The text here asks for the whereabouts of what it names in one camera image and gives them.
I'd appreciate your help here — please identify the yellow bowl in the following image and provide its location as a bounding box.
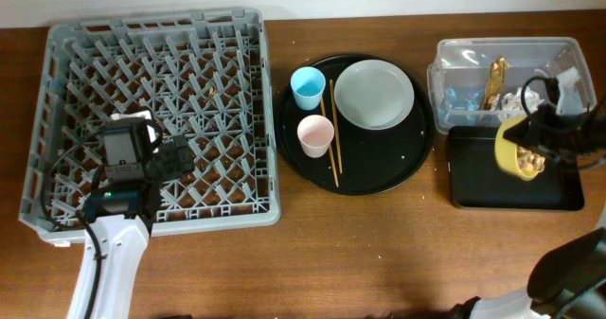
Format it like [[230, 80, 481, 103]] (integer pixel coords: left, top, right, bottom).
[[494, 115, 541, 181]]

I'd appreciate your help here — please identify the white tissue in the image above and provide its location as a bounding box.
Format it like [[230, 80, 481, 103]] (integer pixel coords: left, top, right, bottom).
[[500, 88, 544, 113]]

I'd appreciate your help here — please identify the brown gold snack wrapper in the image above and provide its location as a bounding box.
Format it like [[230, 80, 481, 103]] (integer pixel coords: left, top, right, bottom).
[[481, 57, 510, 111]]

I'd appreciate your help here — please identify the pink plastic cup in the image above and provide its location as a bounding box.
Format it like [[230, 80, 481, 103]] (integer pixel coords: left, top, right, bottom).
[[296, 115, 332, 158]]

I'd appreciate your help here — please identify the light blue plastic cup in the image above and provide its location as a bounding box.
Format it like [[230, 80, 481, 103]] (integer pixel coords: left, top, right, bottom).
[[290, 66, 326, 111]]

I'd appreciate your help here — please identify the grey round plate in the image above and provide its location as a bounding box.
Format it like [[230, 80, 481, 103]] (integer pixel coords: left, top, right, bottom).
[[334, 60, 415, 131]]

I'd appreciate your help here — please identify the food scraps pile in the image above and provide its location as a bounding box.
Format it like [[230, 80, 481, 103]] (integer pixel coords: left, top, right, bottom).
[[516, 146, 545, 175]]

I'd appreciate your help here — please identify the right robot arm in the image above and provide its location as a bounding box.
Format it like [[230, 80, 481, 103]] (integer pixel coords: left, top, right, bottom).
[[447, 68, 605, 318]]

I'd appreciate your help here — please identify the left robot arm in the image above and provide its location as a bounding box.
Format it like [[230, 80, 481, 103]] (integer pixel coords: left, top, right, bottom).
[[68, 111, 195, 318]]

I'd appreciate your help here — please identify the grey plastic dishwasher rack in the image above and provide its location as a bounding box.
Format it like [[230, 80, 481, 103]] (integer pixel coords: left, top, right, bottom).
[[19, 9, 280, 246]]

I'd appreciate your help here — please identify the clear plastic waste bin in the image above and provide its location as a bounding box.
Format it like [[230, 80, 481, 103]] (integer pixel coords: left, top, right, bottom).
[[427, 37, 597, 134]]

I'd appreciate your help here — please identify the black rectangular tray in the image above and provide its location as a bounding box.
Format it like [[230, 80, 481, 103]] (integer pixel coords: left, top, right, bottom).
[[447, 126, 585, 211]]

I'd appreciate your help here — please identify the blue wrapper in bin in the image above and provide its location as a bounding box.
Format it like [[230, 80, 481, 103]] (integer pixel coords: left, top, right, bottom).
[[446, 88, 484, 112]]

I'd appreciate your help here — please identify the round black serving tray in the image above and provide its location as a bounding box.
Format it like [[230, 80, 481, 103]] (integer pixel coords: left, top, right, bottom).
[[274, 80, 436, 196]]

